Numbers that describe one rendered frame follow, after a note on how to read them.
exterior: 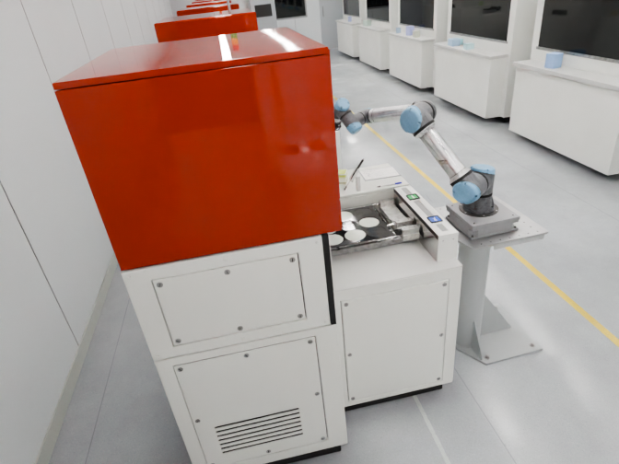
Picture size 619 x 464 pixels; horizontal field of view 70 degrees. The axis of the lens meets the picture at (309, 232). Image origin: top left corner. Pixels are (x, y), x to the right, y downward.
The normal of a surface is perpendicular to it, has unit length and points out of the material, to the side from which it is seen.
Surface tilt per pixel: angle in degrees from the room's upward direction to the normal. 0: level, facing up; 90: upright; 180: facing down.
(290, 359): 90
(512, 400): 0
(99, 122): 90
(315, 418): 90
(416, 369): 90
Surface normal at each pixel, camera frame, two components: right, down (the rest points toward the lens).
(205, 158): 0.19, 0.47
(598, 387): -0.10, -0.87
